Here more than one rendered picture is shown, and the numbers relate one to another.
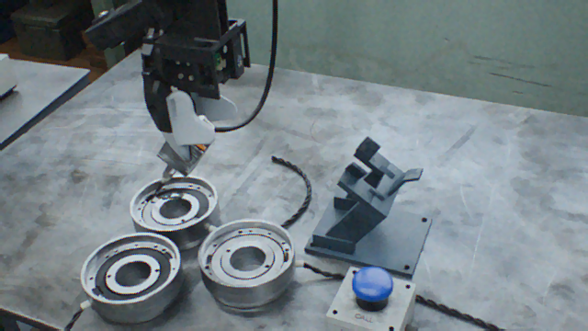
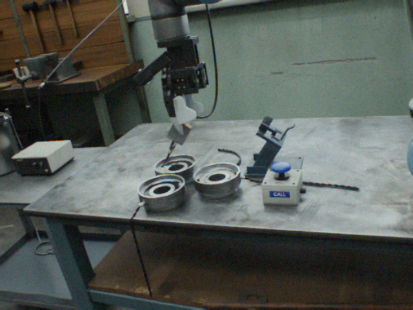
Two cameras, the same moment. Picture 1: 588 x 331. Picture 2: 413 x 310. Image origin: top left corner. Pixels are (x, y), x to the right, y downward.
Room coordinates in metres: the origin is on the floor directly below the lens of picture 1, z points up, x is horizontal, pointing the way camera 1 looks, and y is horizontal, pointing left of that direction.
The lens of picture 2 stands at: (-0.27, 0.10, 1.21)
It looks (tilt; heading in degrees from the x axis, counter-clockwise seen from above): 23 degrees down; 358
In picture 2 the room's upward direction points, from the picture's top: 10 degrees counter-clockwise
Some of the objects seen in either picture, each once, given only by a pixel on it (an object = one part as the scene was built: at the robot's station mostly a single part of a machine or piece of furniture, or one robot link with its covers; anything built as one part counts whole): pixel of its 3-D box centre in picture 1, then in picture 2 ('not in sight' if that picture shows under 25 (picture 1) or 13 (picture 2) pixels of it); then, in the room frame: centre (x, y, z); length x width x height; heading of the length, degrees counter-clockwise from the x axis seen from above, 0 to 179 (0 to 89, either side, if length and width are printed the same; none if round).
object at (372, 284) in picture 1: (372, 295); (281, 174); (0.43, -0.06, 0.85); 0.04 x 0.04 x 0.05
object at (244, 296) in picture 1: (248, 264); (217, 181); (0.51, 0.06, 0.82); 0.10 x 0.10 x 0.04
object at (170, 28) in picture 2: not in sight; (171, 28); (0.59, 0.10, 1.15); 0.08 x 0.08 x 0.05
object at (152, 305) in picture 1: (134, 279); (162, 193); (0.50, 0.19, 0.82); 0.10 x 0.10 x 0.04
